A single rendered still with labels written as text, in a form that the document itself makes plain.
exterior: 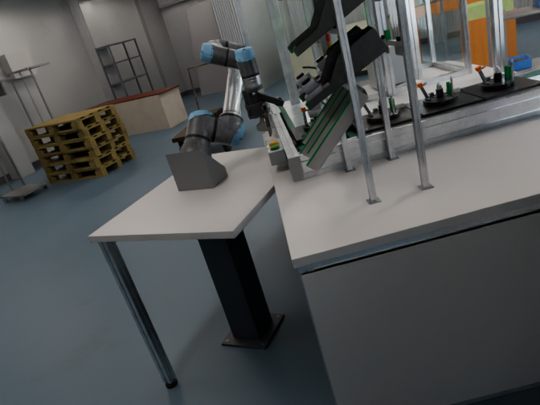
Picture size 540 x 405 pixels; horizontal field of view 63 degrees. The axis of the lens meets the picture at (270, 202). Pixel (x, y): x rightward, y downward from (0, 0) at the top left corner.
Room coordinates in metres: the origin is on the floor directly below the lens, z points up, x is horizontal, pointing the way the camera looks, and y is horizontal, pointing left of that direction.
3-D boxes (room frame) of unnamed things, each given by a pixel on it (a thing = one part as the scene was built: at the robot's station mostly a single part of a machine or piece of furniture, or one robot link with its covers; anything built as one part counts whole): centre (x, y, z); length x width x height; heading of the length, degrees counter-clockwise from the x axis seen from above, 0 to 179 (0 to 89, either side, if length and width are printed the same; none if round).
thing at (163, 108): (9.37, 2.11, 0.34); 2.01 x 0.64 x 0.68; 60
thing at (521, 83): (1.78, -1.05, 1.01); 0.24 x 0.24 x 0.13; 88
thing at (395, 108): (1.80, -0.56, 1.01); 0.24 x 0.24 x 0.13; 88
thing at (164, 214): (1.93, 0.23, 0.84); 0.90 x 0.70 x 0.03; 150
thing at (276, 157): (1.90, -0.09, 0.93); 0.21 x 0.07 x 0.06; 178
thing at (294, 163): (2.09, -0.16, 0.91); 0.89 x 0.06 x 0.11; 178
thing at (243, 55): (1.84, -0.06, 1.33); 0.09 x 0.08 x 0.11; 2
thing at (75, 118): (6.92, 2.51, 0.44); 1.20 x 0.82 x 0.87; 60
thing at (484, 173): (1.79, -0.74, 0.84); 1.50 x 1.41 x 0.03; 178
